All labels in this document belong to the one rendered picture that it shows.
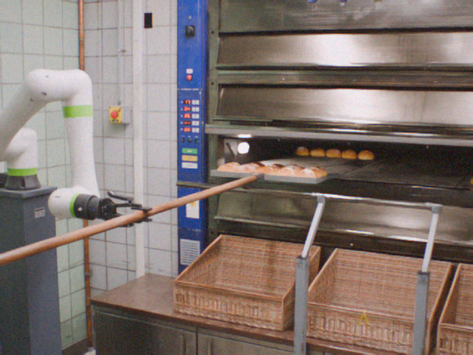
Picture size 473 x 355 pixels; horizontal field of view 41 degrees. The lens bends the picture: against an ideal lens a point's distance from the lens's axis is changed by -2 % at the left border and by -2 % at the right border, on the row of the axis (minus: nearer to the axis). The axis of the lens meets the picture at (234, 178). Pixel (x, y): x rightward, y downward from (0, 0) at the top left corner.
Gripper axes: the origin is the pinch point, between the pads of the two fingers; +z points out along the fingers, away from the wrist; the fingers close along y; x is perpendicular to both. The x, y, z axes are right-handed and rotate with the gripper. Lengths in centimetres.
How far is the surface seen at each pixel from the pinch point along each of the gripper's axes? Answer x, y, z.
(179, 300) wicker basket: -68, 56, -25
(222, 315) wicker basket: -67, 59, -2
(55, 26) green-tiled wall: -97, -74, -123
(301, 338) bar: -55, 57, 40
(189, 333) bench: -62, 68, -17
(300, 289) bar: -55, 37, 38
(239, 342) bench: -62, 67, 9
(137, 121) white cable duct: -116, -22, -80
